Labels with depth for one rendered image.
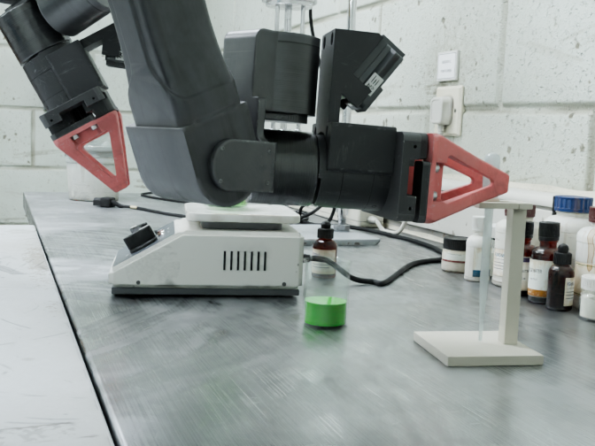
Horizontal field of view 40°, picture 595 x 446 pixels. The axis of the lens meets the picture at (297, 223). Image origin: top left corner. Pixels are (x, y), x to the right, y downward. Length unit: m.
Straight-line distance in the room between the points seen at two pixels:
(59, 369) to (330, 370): 0.20
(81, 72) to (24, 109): 2.47
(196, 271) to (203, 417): 0.36
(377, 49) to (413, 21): 0.99
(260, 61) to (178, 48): 0.08
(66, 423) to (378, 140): 0.29
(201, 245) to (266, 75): 0.29
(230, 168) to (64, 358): 0.20
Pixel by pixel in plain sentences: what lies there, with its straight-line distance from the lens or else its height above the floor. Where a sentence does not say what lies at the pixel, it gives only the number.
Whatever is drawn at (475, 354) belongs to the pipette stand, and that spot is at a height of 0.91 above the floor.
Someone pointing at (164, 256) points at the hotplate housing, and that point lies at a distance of 0.85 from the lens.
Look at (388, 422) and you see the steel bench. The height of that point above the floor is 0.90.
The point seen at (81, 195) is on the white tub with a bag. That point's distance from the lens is 1.91.
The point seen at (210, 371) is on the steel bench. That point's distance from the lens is 0.61.
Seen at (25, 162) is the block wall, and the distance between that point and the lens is 3.31.
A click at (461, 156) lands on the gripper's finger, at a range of 0.64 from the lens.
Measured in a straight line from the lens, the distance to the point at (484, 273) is 0.69.
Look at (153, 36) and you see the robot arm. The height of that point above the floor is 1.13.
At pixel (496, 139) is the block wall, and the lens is 1.35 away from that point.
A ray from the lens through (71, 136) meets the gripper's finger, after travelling 0.84.
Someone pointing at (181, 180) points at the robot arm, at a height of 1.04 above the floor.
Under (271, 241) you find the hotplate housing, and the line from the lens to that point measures 0.85.
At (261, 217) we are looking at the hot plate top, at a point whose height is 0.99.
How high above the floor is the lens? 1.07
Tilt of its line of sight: 6 degrees down
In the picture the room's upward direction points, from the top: 2 degrees clockwise
